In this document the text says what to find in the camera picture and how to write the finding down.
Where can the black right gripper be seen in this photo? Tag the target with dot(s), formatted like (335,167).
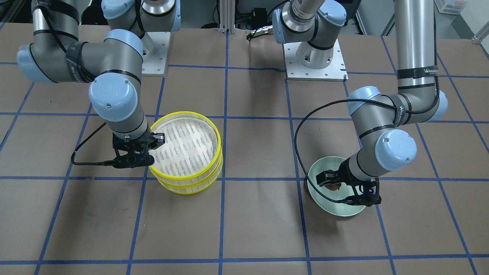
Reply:
(157,139)

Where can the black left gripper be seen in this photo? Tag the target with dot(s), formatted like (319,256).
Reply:
(342,172)

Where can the brown chocolate bun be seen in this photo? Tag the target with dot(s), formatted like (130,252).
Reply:
(333,187)

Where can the yellow bamboo steamer basket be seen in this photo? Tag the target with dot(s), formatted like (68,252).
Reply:
(192,144)

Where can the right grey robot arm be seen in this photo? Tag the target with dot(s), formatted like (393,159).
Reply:
(112,67)

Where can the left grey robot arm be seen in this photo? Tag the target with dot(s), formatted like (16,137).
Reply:
(315,25)

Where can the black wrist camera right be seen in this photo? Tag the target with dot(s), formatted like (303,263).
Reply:
(127,157)

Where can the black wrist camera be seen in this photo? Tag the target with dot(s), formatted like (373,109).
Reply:
(364,193)
(127,157)

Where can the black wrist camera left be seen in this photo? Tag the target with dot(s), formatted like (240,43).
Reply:
(364,193)

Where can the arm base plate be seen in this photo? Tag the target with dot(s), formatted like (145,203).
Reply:
(304,62)
(155,53)

